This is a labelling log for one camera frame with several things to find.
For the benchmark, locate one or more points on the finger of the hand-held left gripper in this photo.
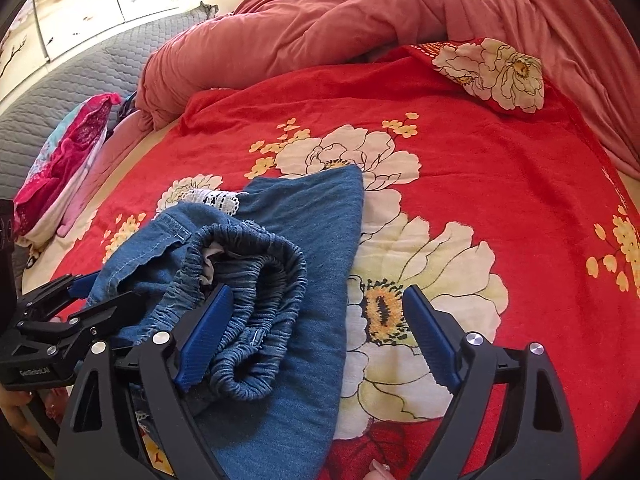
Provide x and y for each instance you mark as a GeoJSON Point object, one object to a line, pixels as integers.
{"type": "Point", "coordinates": [112, 315]}
{"type": "Point", "coordinates": [75, 287]}

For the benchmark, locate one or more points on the red floral blanket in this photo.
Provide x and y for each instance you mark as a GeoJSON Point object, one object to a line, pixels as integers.
{"type": "Point", "coordinates": [475, 170]}

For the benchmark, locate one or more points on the grey quilted mattress pad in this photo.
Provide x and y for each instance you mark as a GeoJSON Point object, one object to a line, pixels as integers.
{"type": "Point", "coordinates": [95, 60]}

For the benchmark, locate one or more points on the magenta patterned garment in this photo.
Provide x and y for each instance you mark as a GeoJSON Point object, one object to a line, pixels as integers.
{"type": "Point", "coordinates": [80, 135]}

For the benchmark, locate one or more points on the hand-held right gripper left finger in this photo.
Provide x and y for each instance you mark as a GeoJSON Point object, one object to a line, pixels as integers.
{"type": "Point", "coordinates": [202, 340]}

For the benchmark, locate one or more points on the person's left hand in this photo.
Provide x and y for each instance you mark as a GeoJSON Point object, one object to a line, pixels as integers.
{"type": "Point", "coordinates": [27, 425]}

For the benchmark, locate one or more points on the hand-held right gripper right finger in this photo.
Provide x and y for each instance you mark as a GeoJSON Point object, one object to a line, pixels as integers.
{"type": "Point", "coordinates": [432, 340]}

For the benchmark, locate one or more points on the beige bed sheet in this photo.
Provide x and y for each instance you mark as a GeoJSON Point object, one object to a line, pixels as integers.
{"type": "Point", "coordinates": [120, 155]}

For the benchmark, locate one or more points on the blue denim pants lace trim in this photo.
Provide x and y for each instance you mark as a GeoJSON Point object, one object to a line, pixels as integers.
{"type": "Point", "coordinates": [310, 240]}

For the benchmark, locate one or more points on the pink quilt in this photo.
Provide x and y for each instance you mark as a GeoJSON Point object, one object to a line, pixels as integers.
{"type": "Point", "coordinates": [325, 20]}

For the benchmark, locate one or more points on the pale pink cloth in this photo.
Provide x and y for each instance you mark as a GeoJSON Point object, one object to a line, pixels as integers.
{"type": "Point", "coordinates": [60, 210]}

